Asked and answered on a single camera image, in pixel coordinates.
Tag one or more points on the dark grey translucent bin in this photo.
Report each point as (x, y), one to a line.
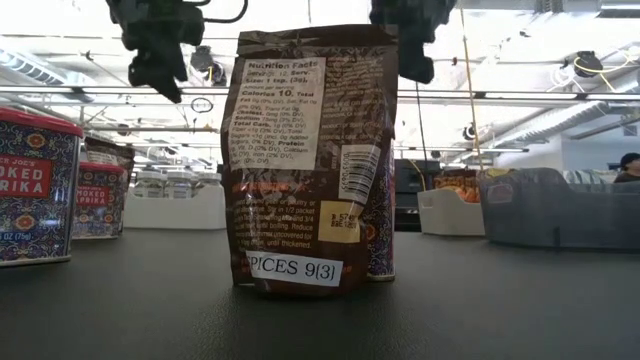
(560, 215)

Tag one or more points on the red-lidded smoked paprika tin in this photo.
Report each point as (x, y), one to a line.
(381, 225)
(97, 200)
(35, 190)

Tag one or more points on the black perforated computer case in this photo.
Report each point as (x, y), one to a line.
(409, 190)

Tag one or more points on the low white plastic bin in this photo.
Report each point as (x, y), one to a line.
(175, 212)

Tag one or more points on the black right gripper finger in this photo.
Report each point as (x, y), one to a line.
(414, 62)

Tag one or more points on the person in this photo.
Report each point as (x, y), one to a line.
(629, 170)

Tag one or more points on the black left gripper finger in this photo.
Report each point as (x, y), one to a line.
(155, 70)

